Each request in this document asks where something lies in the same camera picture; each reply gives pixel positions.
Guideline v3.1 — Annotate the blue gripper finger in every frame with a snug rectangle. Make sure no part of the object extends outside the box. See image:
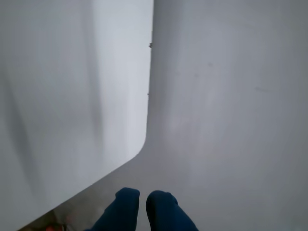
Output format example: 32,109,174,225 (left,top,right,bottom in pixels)
146,191,199,231
91,187,141,231

